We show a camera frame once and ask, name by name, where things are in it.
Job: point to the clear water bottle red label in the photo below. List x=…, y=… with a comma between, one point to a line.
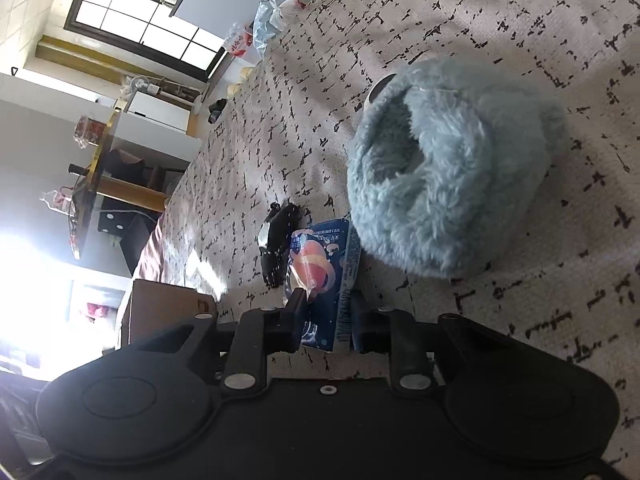
x=56, y=200

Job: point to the black white plush toy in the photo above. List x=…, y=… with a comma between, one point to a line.
x=275, y=240

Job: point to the round wooden table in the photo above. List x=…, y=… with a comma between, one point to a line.
x=95, y=185

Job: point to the small black device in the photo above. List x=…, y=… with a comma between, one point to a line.
x=79, y=168

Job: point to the white red plastic bag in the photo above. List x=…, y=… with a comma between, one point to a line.
x=292, y=5

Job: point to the brown cardboard box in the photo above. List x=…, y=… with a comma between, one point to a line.
x=160, y=310

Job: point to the bluish plastic bag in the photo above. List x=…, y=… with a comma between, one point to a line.
x=262, y=22

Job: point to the white standing fan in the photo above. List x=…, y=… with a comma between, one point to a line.
x=131, y=85

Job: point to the black slipper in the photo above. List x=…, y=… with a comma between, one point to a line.
x=217, y=110

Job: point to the red gift box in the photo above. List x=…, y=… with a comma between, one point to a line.
x=89, y=130

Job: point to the yellow slipper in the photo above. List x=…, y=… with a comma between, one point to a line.
x=234, y=91
x=247, y=74

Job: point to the white black-patterned bed sheet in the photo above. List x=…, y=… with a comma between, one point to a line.
x=500, y=20

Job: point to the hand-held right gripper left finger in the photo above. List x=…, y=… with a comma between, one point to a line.
x=292, y=317

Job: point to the black low bench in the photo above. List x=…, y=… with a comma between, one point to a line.
x=120, y=230

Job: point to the pink plush toy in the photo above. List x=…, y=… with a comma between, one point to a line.
x=97, y=310

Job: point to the yellow curtain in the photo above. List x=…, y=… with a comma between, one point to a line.
x=100, y=55

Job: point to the black framed glass door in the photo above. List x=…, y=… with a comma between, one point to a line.
x=125, y=15

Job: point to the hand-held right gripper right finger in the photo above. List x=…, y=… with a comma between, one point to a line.
x=365, y=330

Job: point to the shrink-wrapped water bottle pack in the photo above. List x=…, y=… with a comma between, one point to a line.
x=237, y=42

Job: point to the blue planet print packet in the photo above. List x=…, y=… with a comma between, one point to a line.
x=320, y=270

